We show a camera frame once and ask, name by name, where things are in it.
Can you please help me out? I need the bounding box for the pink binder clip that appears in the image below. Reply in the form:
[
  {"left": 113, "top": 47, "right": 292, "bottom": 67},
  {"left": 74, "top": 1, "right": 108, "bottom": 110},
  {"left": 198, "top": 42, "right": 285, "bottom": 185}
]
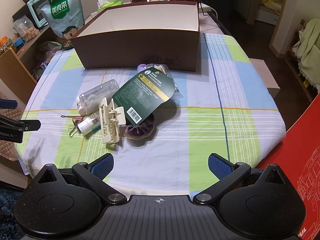
[{"left": 60, "top": 115, "right": 84, "bottom": 138}]

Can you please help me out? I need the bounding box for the small white pill bottle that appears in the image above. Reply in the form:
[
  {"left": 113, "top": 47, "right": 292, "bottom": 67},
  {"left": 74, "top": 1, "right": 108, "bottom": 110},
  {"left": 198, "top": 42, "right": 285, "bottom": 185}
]
[{"left": 77, "top": 115, "right": 100, "bottom": 136}]

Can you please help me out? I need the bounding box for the cream plastic hair claw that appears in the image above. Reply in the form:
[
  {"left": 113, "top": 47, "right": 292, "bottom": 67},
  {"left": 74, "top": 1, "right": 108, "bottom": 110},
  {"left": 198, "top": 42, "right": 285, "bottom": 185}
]
[{"left": 99, "top": 98, "right": 126, "bottom": 144}]

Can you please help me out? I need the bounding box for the purple velvet scrunchie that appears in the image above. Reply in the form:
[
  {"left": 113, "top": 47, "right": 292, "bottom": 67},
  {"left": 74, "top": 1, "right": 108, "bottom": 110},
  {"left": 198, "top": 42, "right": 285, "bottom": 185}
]
[{"left": 124, "top": 114, "right": 156, "bottom": 140}]

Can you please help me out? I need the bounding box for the green product backing card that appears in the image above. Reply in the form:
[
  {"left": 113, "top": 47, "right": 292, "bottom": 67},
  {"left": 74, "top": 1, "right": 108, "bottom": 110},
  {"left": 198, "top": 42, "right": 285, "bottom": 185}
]
[{"left": 113, "top": 67, "right": 175, "bottom": 127}]

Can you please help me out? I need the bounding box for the purple lotion tube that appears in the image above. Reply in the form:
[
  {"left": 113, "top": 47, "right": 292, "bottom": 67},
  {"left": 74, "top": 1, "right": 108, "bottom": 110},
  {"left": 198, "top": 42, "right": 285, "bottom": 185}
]
[{"left": 137, "top": 64, "right": 147, "bottom": 72}]

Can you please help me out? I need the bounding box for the white blue ointment tube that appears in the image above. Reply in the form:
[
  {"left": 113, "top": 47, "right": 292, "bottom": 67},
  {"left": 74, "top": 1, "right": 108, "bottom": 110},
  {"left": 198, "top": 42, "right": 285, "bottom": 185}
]
[{"left": 84, "top": 112, "right": 100, "bottom": 133}]

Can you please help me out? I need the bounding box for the cotton swabs plastic bag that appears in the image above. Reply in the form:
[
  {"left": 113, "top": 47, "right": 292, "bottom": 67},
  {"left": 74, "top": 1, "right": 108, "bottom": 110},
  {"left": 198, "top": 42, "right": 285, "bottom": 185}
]
[{"left": 149, "top": 64, "right": 183, "bottom": 100}]

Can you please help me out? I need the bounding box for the wooden side shelf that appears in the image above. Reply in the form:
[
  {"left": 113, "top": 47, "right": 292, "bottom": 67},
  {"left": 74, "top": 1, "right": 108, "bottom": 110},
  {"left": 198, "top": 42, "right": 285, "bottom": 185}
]
[{"left": 1, "top": 26, "right": 57, "bottom": 103}]

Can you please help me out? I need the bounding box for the red cardboard board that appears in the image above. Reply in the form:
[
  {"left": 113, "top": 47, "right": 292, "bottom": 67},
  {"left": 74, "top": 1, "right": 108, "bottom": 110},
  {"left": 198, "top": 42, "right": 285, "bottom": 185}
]
[{"left": 257, "top": 96, "right": 320, "bottom": 239}]

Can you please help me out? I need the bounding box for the bag of nuts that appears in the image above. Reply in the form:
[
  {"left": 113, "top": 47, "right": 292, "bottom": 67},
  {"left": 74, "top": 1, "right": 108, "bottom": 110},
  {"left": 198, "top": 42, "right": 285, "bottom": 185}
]
[{"left": 14, "top": 15, "right": 40, "bottom": 42}]

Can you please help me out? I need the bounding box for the plaid blue green tablecloth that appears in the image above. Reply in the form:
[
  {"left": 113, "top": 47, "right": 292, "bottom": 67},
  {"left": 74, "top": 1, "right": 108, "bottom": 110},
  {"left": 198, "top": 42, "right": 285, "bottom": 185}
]
[{"left": 16, "top": 33, "right": 286, "bottom": 195}]

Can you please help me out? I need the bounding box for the mint toaster oven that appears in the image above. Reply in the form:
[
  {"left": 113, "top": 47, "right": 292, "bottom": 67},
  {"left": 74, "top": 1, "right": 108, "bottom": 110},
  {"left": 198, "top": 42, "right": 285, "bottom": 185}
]
[{"left": 27, "top": 0, "right": 47, "bottom": 29}]

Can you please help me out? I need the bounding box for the blue green snack bag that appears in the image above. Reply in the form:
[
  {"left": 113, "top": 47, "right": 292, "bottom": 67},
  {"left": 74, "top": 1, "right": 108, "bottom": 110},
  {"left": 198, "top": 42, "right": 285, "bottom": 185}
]
[{"left": 39, "top": 0, "right": 85, "bottom": 50}]

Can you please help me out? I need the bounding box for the white cardboard box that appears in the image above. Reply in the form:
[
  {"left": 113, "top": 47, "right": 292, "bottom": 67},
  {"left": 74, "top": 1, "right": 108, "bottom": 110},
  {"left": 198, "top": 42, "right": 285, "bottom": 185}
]
[{"left": 249, "top": 59, "right": 280, "bottom": 98}]

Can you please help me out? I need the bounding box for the brown cardboard storage box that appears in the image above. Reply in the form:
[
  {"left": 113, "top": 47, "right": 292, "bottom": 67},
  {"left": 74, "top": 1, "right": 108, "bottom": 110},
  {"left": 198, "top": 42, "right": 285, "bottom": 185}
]
[{"left": 72, "top": 1, "right": 200, "bottom": 72}]

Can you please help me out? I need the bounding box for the green covered sofa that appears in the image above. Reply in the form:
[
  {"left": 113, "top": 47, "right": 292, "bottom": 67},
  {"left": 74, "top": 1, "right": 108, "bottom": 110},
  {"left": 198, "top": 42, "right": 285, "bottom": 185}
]
[{"left": 292, "top": 18, "right": 320, "bottom": 92}]

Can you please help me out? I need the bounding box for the green tissue pack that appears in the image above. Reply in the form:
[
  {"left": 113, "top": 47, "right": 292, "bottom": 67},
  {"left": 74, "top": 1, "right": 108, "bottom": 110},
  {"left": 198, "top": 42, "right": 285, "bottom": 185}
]
[{"left": 97, "top": 0, "right": 123, "bottom": 10}]

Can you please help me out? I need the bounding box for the white power strip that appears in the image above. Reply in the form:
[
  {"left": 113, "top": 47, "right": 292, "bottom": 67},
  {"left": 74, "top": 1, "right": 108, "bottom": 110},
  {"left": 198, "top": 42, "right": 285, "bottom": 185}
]
[{"left": 199, "top": 3, "right": 212, "bottom": 13}]

